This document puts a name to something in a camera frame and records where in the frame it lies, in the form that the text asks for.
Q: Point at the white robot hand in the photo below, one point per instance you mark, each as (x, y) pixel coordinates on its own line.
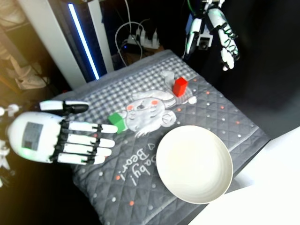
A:
(216, 18)
(35, 122)

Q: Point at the red block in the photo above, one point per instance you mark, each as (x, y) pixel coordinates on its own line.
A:
(180, 86)

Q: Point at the green block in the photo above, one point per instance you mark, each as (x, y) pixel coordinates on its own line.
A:
(117, 120)

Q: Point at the white round bowl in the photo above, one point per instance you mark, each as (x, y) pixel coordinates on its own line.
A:
(194, 164)

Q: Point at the white crumpled cloth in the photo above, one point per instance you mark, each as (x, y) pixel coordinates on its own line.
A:
(30, 79)

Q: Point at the white power strip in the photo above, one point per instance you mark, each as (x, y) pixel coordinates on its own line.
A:
(147, 39)

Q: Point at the white column with dark middle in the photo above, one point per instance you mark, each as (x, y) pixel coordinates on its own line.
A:
(56, 47)

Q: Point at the black box with blue light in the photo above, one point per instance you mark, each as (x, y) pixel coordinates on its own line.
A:
(131, 47)

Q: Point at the blue light strip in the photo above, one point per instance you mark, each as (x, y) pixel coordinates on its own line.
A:
(84, 44)

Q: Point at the grey quilt with bear print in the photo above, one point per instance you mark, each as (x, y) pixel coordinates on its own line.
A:
(117, 187)

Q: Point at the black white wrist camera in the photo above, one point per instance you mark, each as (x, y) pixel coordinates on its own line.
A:
(204, 42)

